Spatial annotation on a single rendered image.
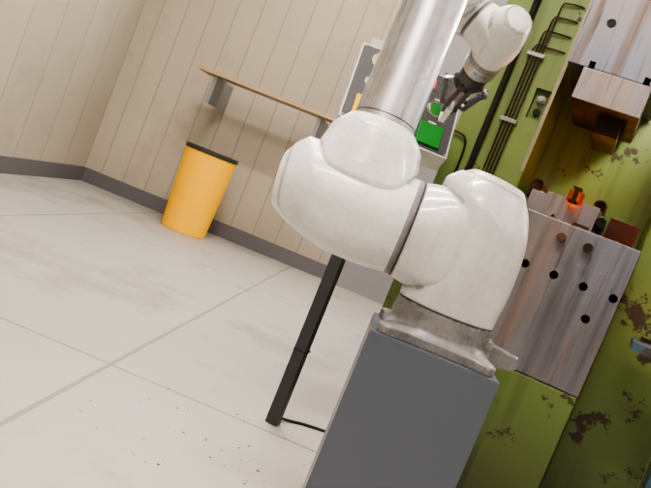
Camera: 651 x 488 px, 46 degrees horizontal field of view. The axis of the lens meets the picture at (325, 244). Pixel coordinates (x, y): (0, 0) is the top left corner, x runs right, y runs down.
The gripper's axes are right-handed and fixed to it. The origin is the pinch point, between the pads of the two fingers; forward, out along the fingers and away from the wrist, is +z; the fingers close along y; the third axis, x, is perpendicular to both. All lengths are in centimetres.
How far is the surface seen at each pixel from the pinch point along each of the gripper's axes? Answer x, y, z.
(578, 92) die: 24.4, 36.8, -0.8
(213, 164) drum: 138, -74, 340
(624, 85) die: 27, 47, -8
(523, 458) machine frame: -74, 58, 37
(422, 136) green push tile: -1.7, -1.7, 12.4
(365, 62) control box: 15.4, -24.2, 13.2
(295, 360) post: -63, -10, 62
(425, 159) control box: -5.5, 2.1, 17.1
